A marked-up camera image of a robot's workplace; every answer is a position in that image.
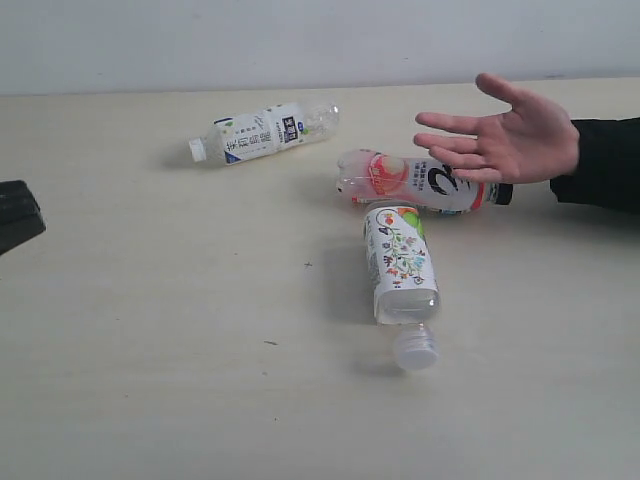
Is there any person's open hand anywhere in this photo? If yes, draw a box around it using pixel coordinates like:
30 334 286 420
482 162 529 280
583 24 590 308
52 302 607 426
413 73 580 184

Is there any floral label clear bottle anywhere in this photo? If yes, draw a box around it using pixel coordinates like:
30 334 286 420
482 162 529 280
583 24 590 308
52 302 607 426
363 200 440 371

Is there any white label tea bottle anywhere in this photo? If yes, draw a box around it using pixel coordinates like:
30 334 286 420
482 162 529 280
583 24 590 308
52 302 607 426
189 101 340 166

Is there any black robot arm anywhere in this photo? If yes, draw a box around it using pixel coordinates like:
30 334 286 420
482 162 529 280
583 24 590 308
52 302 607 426
0 180 46 255

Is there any black sleeved forearm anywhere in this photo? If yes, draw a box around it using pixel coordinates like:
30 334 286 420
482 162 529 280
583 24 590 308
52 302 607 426
550 117 639 214

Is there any pink peach soda bottle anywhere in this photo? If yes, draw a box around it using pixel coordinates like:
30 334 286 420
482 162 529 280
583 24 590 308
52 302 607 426
336 149 513 215

